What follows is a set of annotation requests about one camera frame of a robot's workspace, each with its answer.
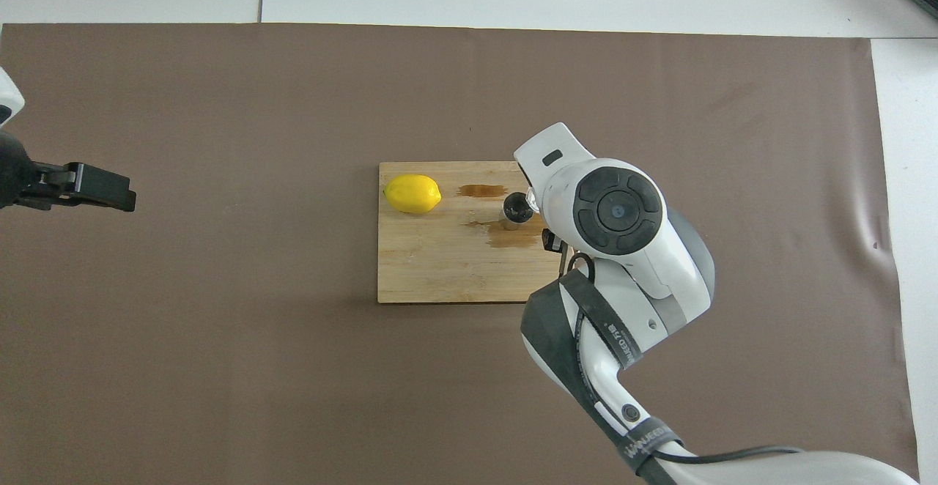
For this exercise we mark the steel double jigger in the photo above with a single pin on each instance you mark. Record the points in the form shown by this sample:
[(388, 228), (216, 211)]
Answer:
[(516, 210)]

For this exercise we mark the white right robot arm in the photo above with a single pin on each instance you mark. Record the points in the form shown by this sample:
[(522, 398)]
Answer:
[(663, 258)]

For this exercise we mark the wooden cutting board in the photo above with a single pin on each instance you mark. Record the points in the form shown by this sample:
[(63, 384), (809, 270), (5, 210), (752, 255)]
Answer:
[(440, 265)]

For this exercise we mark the brown paper table mat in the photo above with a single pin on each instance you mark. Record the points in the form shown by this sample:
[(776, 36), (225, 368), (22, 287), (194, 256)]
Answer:
[(293, 382)]

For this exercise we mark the yellow lemon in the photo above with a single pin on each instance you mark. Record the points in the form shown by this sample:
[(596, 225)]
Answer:
[(412, 193)]

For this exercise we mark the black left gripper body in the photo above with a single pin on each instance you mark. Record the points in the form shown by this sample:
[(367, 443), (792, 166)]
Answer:
[(15, 173)]

